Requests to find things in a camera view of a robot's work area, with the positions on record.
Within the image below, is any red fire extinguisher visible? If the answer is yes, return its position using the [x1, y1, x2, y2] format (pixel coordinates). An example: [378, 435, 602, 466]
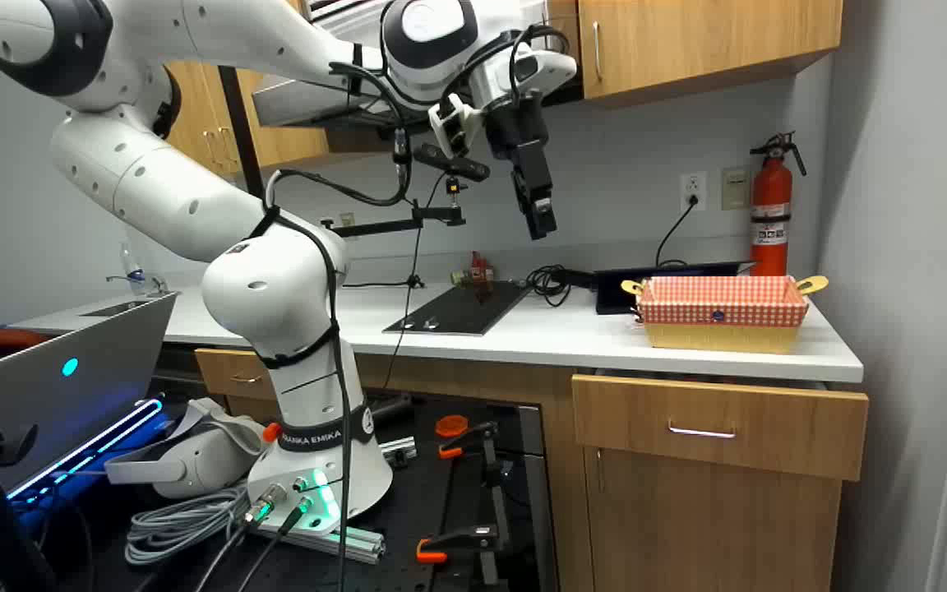
[746, 129, 810, 278]

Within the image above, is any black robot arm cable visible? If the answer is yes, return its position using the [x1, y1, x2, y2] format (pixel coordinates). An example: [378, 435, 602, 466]
[256, 161, 419, 592]

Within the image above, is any orange black clamp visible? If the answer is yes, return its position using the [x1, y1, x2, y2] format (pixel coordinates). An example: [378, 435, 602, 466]
[414, 524, 499, 569]
[431, 412, 509, 463]

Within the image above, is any white power strip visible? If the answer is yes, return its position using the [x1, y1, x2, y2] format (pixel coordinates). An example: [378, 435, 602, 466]
[246, 481, 389, 565]

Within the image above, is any grey coiled cable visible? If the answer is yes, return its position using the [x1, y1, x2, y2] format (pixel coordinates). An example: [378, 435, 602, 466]
[123, 488, 252, 569]

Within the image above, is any black vertical pole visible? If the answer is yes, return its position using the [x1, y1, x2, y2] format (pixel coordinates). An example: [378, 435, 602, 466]
[218, 63, 271, 200]

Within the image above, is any wooden lower cabinet door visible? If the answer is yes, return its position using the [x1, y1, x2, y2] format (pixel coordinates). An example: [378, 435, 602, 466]
[585, 443, 848, 592]

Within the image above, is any white VR headset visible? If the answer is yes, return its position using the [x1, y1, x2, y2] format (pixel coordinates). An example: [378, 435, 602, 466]
[103, 393, 271, 504]

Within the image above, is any black plugged power cable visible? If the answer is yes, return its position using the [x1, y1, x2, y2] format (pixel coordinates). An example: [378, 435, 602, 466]
[652, 195, 702, 270]

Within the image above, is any white wall outlet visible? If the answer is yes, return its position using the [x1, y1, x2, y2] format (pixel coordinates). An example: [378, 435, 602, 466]
[676, 167, 711, 212]

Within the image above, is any silver faucet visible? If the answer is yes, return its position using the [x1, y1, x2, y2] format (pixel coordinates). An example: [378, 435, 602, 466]
[103, 240, 172, 297]

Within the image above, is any grey laptop with blue lights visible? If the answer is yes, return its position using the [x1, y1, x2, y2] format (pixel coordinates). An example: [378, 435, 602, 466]
[0, 290, 185, 586]

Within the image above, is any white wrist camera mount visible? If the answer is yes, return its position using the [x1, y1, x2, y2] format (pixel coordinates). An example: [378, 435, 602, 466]
[425, 91, 486, 164]

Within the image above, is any black cooktop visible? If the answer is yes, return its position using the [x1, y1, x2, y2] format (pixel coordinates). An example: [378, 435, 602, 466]
[381, 277, 533, 338]

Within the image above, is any black stereo camera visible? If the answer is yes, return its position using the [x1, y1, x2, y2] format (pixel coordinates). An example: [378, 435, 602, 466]
[411, 142, 493, 184]

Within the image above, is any beige switch plate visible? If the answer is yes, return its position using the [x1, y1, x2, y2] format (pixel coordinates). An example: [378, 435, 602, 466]
[716, 161, 754, 212]

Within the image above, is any silver drawer handle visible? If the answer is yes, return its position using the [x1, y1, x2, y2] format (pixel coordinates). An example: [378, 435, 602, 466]
[663, 421, 739, 443]

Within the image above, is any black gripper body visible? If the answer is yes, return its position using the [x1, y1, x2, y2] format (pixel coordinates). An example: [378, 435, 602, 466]
[486, 94, 560, 222]

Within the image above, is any red basket with yellow handles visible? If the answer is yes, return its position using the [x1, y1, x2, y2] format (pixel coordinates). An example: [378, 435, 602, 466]
[619, 273, 832, 329]

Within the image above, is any small red figure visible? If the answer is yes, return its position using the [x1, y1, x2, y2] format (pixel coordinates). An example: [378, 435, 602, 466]
[465, 250, 499, 302]

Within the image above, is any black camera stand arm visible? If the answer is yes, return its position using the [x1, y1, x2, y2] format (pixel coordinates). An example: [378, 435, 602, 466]
[329, 200, 467, 240]

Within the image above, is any wooden upper cabinet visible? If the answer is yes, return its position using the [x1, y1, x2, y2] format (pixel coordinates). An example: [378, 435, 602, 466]
[163, 60, 335, 184]
[545, 0, 848, 106]

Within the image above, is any black cable pile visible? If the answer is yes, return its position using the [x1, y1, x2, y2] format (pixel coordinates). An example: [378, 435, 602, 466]
[524, 258, 602, 308]

